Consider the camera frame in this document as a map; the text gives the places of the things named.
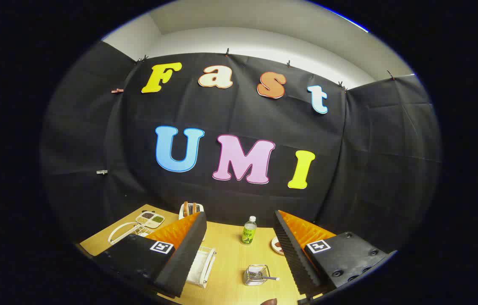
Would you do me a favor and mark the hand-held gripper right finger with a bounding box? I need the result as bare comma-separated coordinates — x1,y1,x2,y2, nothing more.
273,210,396,297

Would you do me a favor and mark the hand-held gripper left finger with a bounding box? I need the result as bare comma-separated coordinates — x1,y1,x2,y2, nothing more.
95,212,208,298

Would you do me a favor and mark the white wire dish rack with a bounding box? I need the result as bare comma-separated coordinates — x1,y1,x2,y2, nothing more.
108,220,217,288

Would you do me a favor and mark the metal wire basket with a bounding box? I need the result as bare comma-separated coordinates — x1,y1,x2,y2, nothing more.
243,265,270,286

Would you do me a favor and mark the white toaster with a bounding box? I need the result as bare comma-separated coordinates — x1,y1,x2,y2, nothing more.
179,203,204,220

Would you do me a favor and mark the green label drink bottle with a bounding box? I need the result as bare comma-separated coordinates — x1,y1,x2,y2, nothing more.
241,216,258,245

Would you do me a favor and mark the divided seasoning tray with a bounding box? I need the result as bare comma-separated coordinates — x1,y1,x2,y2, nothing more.
136,211,165,229

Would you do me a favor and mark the black backdrop cloth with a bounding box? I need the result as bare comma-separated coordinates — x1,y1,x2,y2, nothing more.
40,40,442,255

